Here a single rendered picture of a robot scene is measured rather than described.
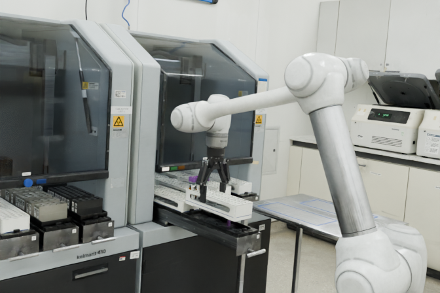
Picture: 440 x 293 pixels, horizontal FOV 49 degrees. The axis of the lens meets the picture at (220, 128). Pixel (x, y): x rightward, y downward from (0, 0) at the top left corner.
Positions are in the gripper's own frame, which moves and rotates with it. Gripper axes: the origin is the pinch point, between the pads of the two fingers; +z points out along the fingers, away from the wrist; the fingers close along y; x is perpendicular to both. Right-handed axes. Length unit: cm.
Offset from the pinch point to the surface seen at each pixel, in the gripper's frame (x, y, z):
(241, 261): 7.2, 28.7, 36.7
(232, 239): -19.3, -6.5, 12.0
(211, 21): 140, 120, -92
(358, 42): 94, 258, -90
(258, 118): 30, 58, -28
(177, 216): 14.1, -6.3, 11.4
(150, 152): 29.9, -11.0, -14.1
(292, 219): -19.8, 28.7, 9.4
